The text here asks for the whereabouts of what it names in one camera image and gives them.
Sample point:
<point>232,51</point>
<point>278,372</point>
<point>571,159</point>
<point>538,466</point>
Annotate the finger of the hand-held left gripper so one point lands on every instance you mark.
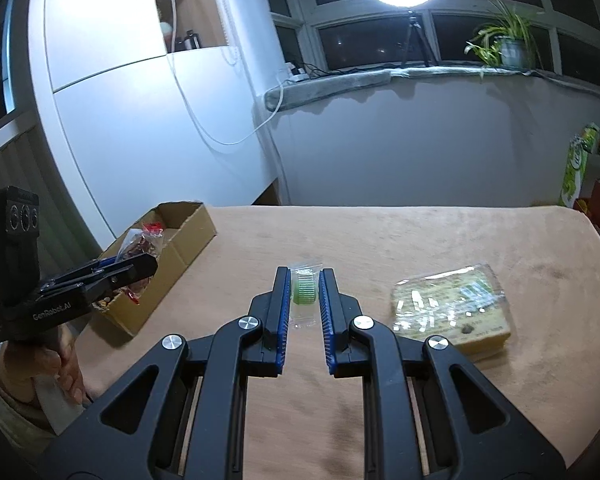
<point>80,272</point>
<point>130,270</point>

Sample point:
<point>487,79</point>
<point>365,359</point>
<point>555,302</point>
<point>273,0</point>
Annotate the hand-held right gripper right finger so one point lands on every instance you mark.
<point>326,320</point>

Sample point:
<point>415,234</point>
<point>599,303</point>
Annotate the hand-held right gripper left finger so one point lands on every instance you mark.
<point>281,320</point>

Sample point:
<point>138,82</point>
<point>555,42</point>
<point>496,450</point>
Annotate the green candy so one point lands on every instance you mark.
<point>304,287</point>

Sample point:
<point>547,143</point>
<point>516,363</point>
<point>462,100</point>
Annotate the cardboard box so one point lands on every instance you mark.
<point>180,240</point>

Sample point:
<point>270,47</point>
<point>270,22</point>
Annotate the person's left hand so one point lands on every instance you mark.
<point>45,365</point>

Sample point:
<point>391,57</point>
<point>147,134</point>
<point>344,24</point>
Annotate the clear biscuit packet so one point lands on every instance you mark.
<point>450,305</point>

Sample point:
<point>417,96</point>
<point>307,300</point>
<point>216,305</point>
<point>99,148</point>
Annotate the grey windowsill cover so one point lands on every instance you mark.
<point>340,87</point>

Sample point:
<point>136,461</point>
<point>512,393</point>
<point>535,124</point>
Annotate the white power strip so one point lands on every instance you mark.
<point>297,76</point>

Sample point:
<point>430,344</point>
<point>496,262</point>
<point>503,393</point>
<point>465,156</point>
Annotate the green snack bag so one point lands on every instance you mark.
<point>577,165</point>

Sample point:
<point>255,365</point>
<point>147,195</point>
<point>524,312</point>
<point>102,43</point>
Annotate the black light tripod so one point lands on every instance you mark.
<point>414,35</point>

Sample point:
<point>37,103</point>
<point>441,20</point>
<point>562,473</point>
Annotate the potted plant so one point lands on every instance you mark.
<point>512,50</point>

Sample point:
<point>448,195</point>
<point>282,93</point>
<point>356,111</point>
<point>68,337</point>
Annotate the white wall cabinet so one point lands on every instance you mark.
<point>145,125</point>

